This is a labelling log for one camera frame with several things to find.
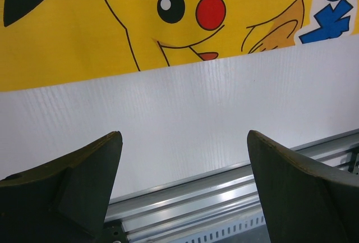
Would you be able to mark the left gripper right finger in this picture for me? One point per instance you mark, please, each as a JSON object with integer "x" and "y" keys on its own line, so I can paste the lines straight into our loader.
{"x": 303, "y": 200}

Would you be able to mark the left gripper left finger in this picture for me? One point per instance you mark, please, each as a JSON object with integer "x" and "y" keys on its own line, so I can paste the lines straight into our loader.
{"x": 64, "y": 200}

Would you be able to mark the yellow Pikachu placemat cloth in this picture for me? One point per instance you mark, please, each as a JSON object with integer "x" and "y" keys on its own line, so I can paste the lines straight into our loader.
{"x": 51, "y": 42}

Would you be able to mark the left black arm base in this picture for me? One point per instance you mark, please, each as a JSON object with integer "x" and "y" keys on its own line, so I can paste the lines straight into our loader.
{"x": 112, "y": 232}

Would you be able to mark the perforated grey cable duct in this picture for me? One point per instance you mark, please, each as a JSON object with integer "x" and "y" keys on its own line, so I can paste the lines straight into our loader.
{"x": 246, "y": 229}

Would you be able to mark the aluminium mounting rail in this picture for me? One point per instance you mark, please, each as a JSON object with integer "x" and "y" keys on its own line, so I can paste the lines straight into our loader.
{"x": 216, "y": 199}

